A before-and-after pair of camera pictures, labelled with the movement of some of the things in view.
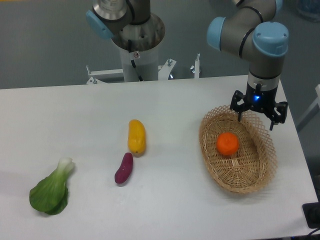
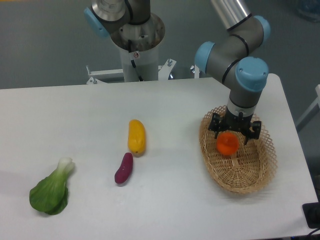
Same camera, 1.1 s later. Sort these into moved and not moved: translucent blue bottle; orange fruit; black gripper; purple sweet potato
Moved: black gripper
Not moved: orange fruit; purple sweet potato; translucent blue bottle
